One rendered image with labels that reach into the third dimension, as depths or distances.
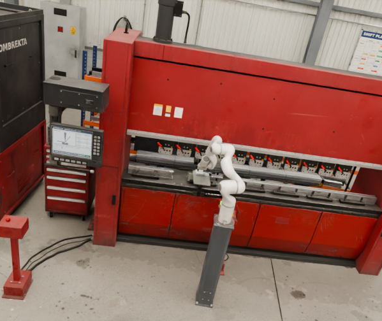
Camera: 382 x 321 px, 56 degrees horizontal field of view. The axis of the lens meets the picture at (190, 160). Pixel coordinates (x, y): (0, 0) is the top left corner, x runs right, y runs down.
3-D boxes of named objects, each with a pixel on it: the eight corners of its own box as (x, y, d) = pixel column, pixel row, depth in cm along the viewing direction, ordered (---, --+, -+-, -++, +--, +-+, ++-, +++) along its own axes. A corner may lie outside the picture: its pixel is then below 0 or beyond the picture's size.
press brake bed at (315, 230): (116, 241, 425) (121, 181, 388) (118, 230, 443) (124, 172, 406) (355, 268, 453) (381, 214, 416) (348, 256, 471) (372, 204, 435)
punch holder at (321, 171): (317, 174, 402) (323, 162, 395) (315, 171, 410) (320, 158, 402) (330, 176, 403) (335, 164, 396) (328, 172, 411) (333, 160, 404)
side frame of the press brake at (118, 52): (92, 244, 413) (103, 39, 311) (106, 203, 489) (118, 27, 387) (114, 247, 415) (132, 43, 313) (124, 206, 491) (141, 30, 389)
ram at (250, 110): (126, 134, 375) (133, 57, 339) (127, 131, 382) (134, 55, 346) (395, 172, 403) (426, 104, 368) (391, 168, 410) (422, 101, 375)
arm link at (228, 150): (226, 196, 308) (243, 195, 313) (231, 190, 298) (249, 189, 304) (213, 148, 333) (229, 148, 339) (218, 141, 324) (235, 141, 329)
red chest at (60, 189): (44, 220, 438) (43, 146, 394) (57, 197, 483) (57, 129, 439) (86, 225, 443) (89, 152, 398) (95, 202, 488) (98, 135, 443)
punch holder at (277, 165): (266, 167, 396) (270, 154, 389) (264, 164, 404) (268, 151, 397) (279, 169, 398) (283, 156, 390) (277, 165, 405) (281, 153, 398)
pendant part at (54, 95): (43, 171, 330) (41, 81, 292) (53, 159, 352) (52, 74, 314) (98, 180, 332) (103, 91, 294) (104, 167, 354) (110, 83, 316)
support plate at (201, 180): (193, 184, 376) (193, 183, 376) (192, 172, 400) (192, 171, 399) (210, 186, 378) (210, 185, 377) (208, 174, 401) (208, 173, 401)
